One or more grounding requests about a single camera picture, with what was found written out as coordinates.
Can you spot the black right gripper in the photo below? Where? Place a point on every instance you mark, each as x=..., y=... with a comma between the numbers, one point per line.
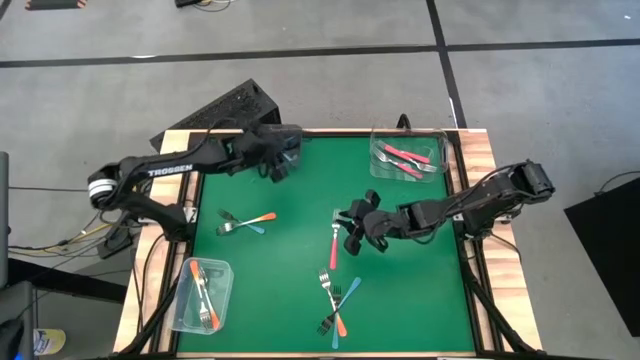
x=390, y=225

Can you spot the dark grey chair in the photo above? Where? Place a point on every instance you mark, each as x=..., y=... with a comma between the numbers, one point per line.
x=15, y=320

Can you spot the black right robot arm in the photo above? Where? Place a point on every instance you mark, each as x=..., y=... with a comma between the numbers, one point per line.
x=480, y=200

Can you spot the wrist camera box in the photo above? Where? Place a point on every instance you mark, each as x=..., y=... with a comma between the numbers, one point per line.
x=272, y=147
x=369, y=222

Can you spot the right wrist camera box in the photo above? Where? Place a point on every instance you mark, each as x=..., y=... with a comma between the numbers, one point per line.
x=369, y=222

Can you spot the black power adapter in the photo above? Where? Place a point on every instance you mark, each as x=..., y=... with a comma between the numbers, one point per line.
x=115, y=242

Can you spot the clear plastic bin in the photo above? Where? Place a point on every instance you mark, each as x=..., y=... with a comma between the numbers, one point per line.
x=220, y=270
x=440, y=150

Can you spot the wooden table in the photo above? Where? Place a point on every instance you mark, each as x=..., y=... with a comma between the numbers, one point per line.
x=172, y=200

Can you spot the black mesh computer tower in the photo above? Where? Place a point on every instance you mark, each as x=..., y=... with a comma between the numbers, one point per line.
x=225, y=107

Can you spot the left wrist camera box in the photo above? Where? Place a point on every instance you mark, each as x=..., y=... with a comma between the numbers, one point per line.
x=272, y=147

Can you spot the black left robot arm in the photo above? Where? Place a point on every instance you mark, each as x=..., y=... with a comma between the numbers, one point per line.
x=170, y=170

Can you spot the black bar with orange ends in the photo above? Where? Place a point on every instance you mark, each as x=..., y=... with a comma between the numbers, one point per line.
x=55, y=4

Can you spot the small black bracket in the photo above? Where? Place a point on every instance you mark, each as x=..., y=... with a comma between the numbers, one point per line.
x=404, y=122

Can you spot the yellow white bag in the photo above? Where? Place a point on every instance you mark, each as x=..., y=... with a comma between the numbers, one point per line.
x=47, y=341

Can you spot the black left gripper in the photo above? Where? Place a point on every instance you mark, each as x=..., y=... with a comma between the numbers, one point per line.
x=247, y=152

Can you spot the large black panel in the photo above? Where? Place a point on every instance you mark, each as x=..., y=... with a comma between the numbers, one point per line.
x=610, y=250

